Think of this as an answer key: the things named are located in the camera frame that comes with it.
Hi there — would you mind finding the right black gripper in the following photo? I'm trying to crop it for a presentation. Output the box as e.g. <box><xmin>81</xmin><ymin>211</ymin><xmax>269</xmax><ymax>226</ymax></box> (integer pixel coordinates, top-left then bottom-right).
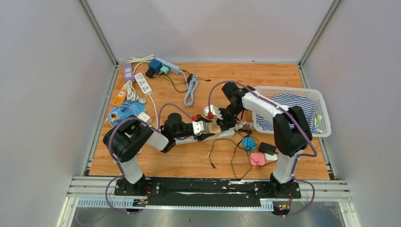
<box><xmin>214</xmin><ymin>104</ymin><xmax>243</xmax><ymax>131</ymax></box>

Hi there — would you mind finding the white power strip blue USB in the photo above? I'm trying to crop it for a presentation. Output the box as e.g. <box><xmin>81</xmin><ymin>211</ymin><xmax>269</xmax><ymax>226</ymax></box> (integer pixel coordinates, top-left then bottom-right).
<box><xmin>175</xmin><ymin>128</ymin><xmax>236</xmax><ymax>145</ymax></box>

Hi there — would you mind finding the black charger with cable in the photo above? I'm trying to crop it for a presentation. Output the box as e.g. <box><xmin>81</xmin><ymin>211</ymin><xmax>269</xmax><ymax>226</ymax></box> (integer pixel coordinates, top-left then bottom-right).
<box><xmin>208</xmin><ymin>138</ymin><xmax>281</xmax><ymax>181</ymax></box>

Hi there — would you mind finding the white cube adapter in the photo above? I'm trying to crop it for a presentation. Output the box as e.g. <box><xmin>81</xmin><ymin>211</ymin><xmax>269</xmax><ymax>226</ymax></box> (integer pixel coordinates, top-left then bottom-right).
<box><xmin>137</xmin><ymin>112</ymin><xmax>153</xmax><ymax>125</ymax></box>

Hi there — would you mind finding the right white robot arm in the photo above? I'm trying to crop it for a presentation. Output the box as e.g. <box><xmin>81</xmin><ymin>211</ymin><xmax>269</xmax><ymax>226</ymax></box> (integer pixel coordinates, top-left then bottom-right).
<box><xmin>215</xmin><ymin>81</ymin><xmax>313</xmax><ymax>198</ymax></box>

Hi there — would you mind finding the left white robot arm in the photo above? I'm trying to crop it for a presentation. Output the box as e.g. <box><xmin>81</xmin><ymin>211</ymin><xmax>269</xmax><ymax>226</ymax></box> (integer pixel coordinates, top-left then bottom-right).
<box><xmin>103</xmin><ymin>113</ymin><xmax>214</xmax><ymax>195</ymax></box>

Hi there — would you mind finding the wooden cube adapter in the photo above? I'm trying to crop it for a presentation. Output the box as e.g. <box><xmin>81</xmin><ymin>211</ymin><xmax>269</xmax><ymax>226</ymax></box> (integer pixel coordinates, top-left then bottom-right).
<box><xmin>207</xmin><ymin>122</ymin><xmax>221</xmax><ymax>136</ymax></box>

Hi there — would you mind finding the small blue charger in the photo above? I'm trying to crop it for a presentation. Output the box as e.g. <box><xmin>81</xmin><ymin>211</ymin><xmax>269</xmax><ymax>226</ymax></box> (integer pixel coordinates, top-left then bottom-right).
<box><xmin>242</xmin><ymin>137</ymin><xmax>257</xmax><ymax>152</ymax></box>

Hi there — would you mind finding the pink square charger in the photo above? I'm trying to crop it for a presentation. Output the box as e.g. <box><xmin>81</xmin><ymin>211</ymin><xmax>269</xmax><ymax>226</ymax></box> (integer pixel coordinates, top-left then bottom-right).
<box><xmin>249</xmin><ymin>153</ymin><xmax>266</xmax><ymax>166</ymax></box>

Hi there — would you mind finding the white square charger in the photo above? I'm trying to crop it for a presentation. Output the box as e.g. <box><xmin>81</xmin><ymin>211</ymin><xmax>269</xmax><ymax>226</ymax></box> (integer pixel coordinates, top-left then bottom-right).
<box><xmin>264</xmin><ymin>154</ymin><xmax>278</xmax><ymax>162</ymax></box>

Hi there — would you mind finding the light blue power strip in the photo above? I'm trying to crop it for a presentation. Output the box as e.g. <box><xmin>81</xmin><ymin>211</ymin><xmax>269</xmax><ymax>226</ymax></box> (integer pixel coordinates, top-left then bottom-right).
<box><xmin>155</xmin><ymin>57</ymin><xmax>181</xmax><ymax>75</ymax></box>

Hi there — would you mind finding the dark blue cube adapter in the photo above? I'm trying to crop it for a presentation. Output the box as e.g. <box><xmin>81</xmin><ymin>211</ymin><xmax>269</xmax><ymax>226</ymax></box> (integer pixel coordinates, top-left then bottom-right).
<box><xmin>148</xmin><ymin>59</ymin><xmax>163</xmax><ymax>74</ymax></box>

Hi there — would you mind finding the orange power strip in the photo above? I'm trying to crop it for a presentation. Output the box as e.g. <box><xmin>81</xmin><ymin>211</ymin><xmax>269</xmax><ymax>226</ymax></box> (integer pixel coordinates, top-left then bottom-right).
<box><xmin>112</xmin><ymin>88</ymin><xmax>127</xmax><ymax>106</ymax></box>

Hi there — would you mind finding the striped blue white cloth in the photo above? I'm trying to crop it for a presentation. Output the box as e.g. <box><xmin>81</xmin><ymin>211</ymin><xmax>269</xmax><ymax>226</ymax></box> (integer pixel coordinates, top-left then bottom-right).
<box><xmin>256</xmin><ymin>92</ymin><xmax>320</xmax><ymax>132</ymax></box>

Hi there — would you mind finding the purple power strip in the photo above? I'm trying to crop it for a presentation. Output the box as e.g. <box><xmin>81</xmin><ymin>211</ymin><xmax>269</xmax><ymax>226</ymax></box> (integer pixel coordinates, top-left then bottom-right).
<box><xmin>122</xmin><ymin>62</ymin><xmax>135</xmax><ymax>82</ymax></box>

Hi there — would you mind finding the white plastic basket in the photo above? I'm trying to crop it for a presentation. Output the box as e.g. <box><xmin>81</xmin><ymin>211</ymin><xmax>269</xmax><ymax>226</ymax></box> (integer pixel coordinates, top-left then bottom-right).
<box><xmin>255</xmin><ymin>86</ymin><xmax>331</xmax><ymax>138</ymax></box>

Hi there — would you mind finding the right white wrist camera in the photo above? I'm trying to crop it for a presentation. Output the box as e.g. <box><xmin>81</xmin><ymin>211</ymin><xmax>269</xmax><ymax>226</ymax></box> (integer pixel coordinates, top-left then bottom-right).
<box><xmin>203</xmin><ymin>105</ymin><xmax>223</xmax><ymax>120</ymax></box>

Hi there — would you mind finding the light blue coiled cable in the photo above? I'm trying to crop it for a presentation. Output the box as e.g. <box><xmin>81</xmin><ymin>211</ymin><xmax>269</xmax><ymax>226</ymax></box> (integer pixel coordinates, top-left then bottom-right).
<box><xmin>183</xmin><ymin>74</ymin><xmax>200</xmax><ymax>107</ymax></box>

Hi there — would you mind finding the black mounting rail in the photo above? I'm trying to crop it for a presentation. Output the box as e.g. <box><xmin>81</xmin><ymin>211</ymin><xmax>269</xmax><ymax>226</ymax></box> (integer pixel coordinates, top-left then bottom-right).
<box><xmin>113</xmin><ymin>177</ymin><xmax>301</xmax><ymax>207</ymax></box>

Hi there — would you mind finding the white power strip with cord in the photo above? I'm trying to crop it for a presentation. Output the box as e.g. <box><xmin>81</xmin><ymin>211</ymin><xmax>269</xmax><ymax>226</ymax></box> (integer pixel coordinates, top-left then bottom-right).
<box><xmin>134</xmin><ymin>73</ymin><xmax>153</xmax><ymax>96</ymax></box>

